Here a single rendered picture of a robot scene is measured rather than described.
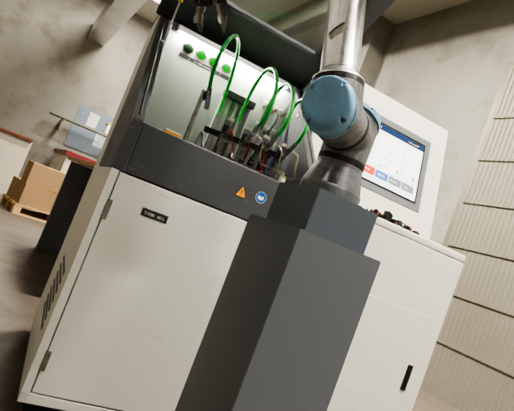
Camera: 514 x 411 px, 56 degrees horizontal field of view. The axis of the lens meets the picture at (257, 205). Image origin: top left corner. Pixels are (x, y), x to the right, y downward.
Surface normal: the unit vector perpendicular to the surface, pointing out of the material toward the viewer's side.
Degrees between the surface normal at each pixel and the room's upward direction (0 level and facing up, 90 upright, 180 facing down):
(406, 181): 76
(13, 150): 90
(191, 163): 90
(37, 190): 90
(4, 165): 90
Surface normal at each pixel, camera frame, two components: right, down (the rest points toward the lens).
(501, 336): -0.82, -0.34
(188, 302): 0.36, 0.08
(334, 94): -0.44, -0.09
